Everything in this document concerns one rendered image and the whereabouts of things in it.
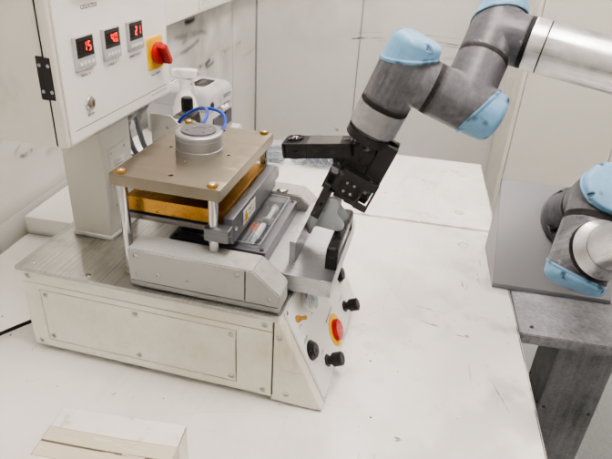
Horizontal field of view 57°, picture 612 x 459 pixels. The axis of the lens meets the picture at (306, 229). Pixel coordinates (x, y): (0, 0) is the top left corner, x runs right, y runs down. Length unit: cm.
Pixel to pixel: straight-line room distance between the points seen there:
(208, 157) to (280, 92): 253
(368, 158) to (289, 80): 257
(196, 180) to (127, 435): 37
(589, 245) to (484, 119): 40
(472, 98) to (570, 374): 96
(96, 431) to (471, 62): 73
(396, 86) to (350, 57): 252
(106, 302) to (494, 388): 69
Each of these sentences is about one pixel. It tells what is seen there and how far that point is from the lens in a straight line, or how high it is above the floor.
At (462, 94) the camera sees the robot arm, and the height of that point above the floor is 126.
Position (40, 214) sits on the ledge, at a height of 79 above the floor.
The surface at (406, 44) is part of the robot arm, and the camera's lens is 81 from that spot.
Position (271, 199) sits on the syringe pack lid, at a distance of 104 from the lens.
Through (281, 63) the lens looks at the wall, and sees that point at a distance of 341.
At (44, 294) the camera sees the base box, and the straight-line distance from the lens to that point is 106.
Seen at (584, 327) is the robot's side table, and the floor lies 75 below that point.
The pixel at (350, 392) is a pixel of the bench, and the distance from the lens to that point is 102.
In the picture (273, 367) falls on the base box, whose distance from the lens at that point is 93.
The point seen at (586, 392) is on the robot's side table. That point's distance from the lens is 166.
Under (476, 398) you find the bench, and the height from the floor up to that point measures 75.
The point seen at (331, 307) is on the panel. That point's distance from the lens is 107.
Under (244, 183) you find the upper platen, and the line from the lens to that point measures 97.
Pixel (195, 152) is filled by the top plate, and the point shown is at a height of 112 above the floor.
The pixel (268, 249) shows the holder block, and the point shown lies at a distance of 91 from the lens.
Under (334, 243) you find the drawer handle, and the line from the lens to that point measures 90.
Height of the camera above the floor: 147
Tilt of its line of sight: 29 degrees down
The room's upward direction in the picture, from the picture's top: 4 degrees clockwise
